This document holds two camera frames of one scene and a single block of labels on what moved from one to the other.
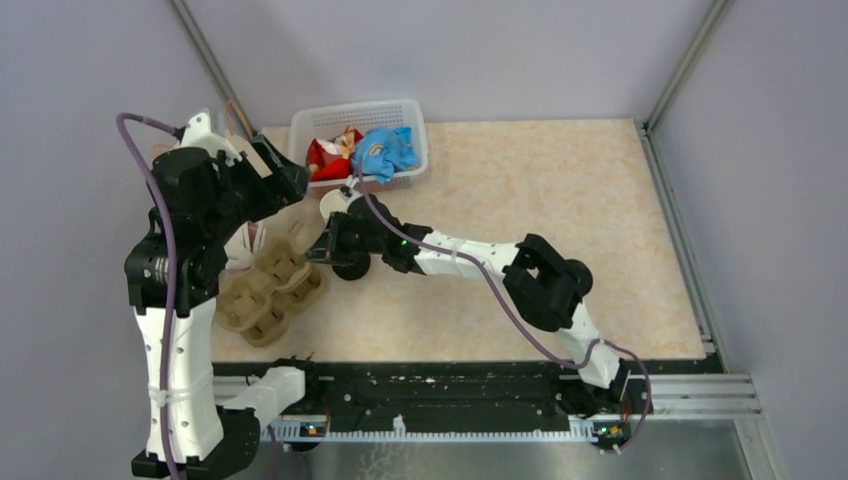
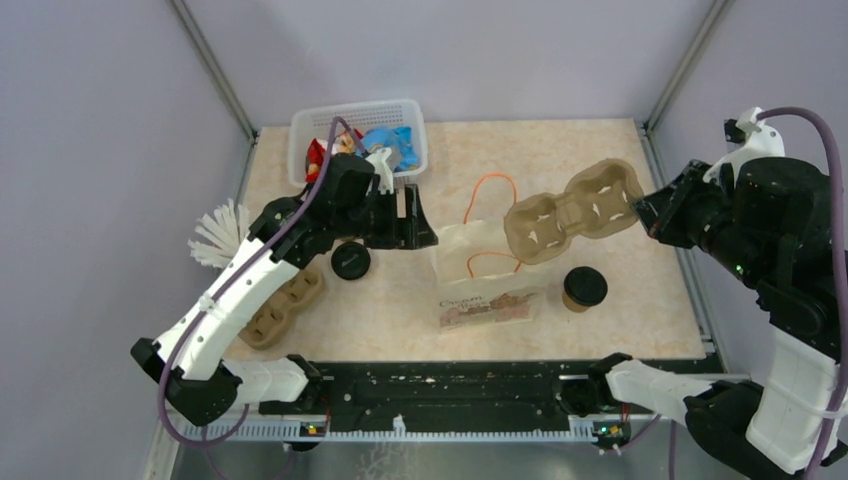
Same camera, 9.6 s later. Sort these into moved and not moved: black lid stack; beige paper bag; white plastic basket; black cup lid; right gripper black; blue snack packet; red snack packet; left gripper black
Moved: beige paper bag; black cup lid; left gripper black; right gripper black
Not moved: white plastic basket; black lid stack; blue snack packet; red snack packet
